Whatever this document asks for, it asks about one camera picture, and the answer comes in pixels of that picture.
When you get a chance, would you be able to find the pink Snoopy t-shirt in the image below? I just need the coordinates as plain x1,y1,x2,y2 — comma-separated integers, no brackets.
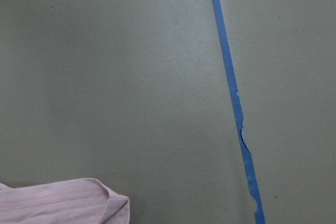
1,178,130,223

